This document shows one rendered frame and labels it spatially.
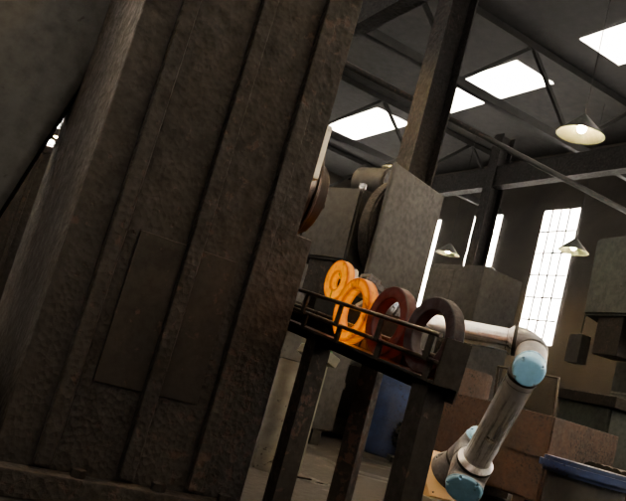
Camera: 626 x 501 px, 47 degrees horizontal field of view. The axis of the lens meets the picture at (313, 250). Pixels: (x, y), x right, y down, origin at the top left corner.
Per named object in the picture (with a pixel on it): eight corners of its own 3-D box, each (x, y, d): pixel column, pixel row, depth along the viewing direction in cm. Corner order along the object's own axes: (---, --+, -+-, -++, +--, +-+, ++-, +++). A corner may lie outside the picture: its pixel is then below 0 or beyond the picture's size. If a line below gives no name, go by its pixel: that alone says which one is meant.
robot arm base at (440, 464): (457, 456, 329) (470, 444, 324) (473, 494, 316) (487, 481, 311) (424, 453, 320) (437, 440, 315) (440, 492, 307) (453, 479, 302)
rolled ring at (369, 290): (388, 302, 192) (377, 298, 190) (354, 357, 197) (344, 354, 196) (365, 268, 208) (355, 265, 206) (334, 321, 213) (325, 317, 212)
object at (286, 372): (256, 469, 328) (287, 358, 337) (245, 463, 339) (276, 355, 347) (279, 474, 334) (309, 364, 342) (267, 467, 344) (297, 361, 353)
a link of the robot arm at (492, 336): (552, 327, 277) (382, 295, 297) (550, 343, 266) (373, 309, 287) (547, 353, 281) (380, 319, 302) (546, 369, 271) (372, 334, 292)
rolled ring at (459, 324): (428, 293, 178) (417, 289, 177) (476, 308, 162) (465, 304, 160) (403, 365, 178) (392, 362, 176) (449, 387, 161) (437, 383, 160)
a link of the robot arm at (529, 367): (480, 485, 303) (558, 348, 267) (473, 514, 288) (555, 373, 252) (445, 468, 306) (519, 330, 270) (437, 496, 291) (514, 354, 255)
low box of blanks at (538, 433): (601, 534, 459) (621, 431, 470) (533, 522, 418) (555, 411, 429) (488, 491, 535) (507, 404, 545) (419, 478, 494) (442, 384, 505)
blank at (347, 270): (352, 261, 255) (360, 264, 257) (331, 257, 269) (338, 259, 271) (339, 304, 255) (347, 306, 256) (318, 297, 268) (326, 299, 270)
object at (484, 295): (426, 451, 802) (467, 278, 835) (480, 470, 736) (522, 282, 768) (384, 441, 769) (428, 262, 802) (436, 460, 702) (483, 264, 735)
